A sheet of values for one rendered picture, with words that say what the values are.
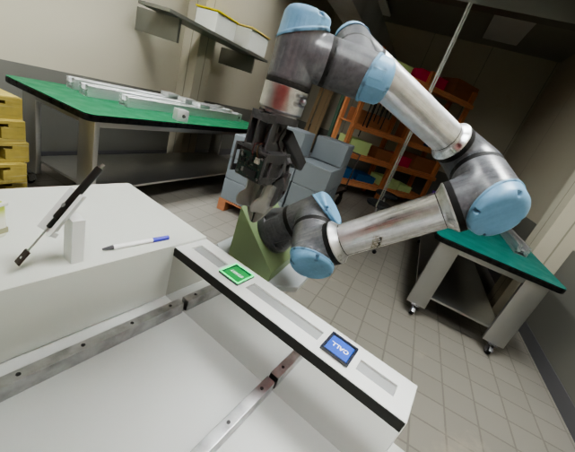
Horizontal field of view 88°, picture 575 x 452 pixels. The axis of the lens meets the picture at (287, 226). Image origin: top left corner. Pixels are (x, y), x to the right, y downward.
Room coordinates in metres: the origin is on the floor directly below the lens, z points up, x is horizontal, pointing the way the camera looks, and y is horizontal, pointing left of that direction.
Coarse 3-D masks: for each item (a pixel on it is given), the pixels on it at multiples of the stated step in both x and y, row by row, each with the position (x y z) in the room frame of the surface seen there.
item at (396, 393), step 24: (216, 264) 0.58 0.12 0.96; (240, 264) 0.60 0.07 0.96; (240, 288) 0.52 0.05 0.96; (264, 288) 0.54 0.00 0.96; (264, 312) 0.47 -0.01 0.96; (288, 312) 0.50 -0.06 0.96; (312, 336) 0.45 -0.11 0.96; (360, 360) 0.43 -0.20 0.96; (360, 384) 0.38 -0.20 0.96; (384, 384) 0.40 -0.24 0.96; (408, 384) 0.41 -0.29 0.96; (408, 408) 0.36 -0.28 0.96
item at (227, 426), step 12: (264, 384) 0.41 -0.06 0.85; (252, 396) 0.38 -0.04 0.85; (264, 396) 0.40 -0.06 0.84; (240, 408) 0.35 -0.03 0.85; (252, 408) 0.37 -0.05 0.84; (228, 420) 0.32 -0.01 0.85; (240, 420) 0.34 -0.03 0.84; (216, 432) 0.30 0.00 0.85; (228, 432) 0.31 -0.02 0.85; (204, 444) 0.28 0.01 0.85; (216, 444) 0.29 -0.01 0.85
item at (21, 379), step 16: (176, 304) 0.53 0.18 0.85; (128, 320) 0.45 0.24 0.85; (144, 320) 0.46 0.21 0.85; (160, 320) 0.49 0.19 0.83; (96, 336) 0.39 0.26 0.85; (112, 336) 0.40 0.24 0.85; (128, 336) 0.43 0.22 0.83; (64, 352) 0.34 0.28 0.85; (80, 352) 0.35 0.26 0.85; (96, 352) 0.38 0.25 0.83; (32, 368) 0.30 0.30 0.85; (48, 368) 0.31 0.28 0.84; (64, 368) 0.33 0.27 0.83; (0, 384) 0.27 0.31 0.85; (16, 384) 0.28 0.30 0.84; (32, 384) 0.29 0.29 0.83; (0, 400) 0.26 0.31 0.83
